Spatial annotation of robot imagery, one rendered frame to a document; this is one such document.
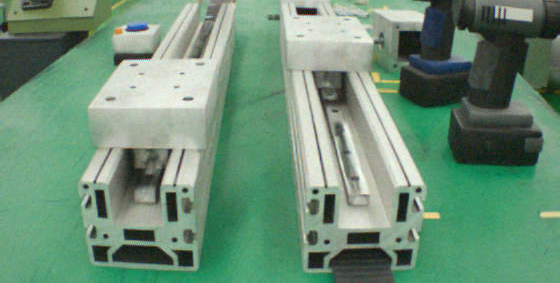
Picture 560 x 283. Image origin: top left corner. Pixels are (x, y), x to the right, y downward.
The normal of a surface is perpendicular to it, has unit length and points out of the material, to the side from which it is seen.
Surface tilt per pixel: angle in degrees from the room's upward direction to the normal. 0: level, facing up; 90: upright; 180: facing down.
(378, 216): 0
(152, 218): 0
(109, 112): 90
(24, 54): 90
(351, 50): 90
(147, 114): 90
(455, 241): 0
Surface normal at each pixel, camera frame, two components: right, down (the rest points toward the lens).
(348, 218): 0.02, -0.93
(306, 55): 0.03, 0.37
